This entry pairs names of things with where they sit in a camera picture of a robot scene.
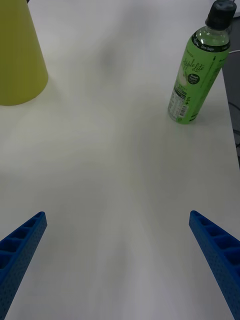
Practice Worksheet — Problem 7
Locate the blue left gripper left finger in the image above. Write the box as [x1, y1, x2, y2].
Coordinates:
[0, 211, 48, 320]

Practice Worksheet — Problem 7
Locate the green-label bottle with black cap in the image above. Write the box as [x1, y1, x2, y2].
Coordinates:
[167, 0, 237, 125]

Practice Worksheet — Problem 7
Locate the yellow-green plastic bin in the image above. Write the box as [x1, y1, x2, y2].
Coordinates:
[0, 0, 49, 106]

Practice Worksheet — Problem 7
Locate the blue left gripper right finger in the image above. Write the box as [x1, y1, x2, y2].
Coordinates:
[188, 210, 240, 320]

